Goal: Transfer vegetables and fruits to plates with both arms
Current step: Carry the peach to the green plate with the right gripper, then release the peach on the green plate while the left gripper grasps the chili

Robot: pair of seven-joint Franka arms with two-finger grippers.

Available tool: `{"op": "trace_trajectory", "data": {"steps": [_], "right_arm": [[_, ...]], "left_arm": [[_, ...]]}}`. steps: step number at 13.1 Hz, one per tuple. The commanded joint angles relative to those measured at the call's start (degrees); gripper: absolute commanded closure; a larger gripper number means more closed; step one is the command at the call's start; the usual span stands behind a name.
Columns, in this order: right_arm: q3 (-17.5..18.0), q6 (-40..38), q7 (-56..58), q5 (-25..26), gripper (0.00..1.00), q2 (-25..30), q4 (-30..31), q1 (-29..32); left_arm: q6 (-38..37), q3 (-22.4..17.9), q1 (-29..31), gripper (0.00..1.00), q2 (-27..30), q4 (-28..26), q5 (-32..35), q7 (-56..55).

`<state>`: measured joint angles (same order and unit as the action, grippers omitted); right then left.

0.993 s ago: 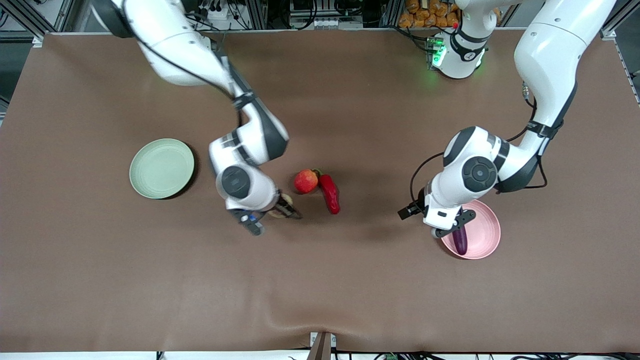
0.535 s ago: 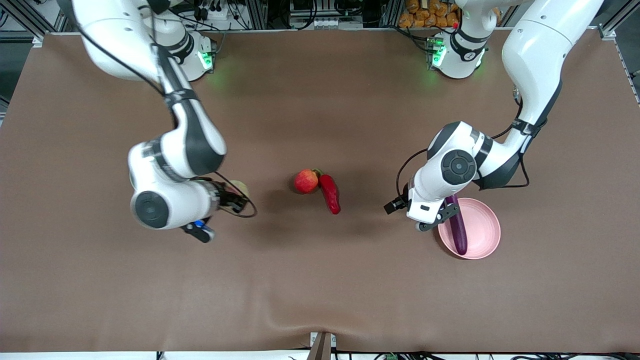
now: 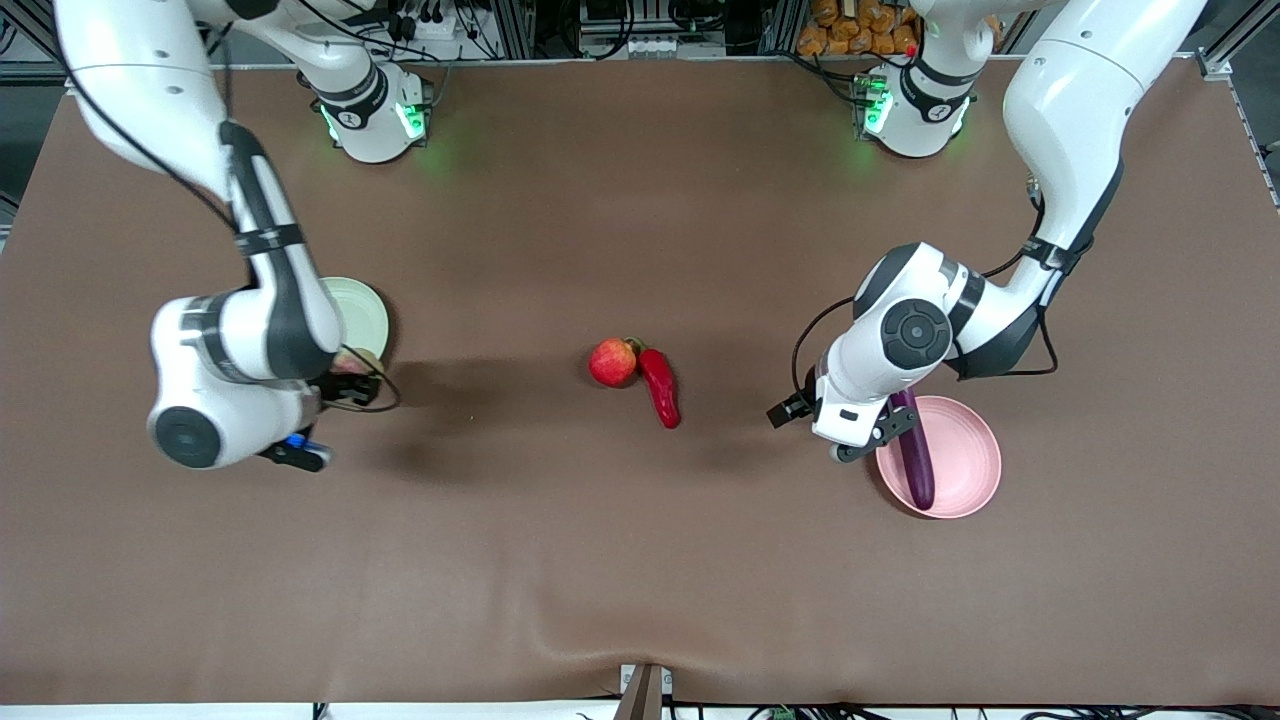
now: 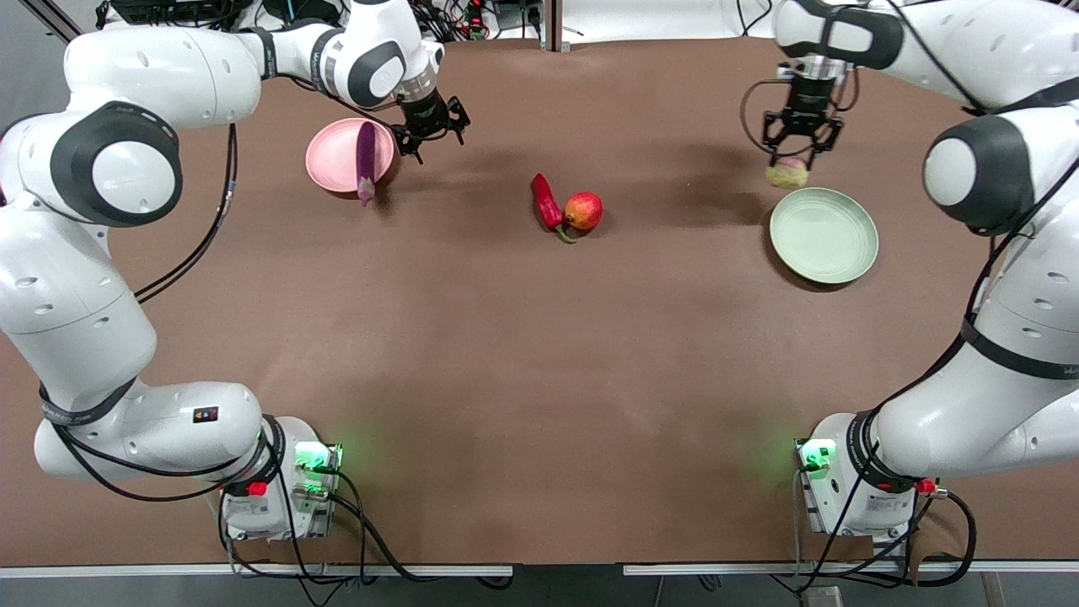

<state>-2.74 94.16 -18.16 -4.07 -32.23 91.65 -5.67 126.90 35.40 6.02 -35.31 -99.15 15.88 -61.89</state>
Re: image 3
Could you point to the green pink peach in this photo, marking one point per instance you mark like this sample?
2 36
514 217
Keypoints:
355 362

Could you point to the pink round plate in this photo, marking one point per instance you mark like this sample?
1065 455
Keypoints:
965 460

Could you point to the brown table cloth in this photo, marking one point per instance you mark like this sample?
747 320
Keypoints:
640 560

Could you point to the red apple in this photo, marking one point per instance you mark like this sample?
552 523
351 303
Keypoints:
612 363

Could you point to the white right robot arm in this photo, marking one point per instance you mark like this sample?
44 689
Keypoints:
140 70

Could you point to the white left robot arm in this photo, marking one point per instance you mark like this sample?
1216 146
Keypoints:
1070 90

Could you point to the white power strip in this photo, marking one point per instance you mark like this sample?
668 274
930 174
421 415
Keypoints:
430 25

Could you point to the red chili pepper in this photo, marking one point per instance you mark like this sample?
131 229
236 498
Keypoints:
662 390

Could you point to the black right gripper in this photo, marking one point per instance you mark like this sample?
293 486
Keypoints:
338 391

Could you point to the aluminium frame post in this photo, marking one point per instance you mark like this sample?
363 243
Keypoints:
515 30

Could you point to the light green round plate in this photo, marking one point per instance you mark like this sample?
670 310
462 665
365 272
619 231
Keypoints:
365 315

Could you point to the grey metal bracket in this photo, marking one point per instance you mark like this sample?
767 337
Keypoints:
643 695

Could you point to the purple eggplant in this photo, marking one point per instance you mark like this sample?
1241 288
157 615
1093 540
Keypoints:
918 470

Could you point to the aluminium frame beam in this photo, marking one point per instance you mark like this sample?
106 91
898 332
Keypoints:
1235 40

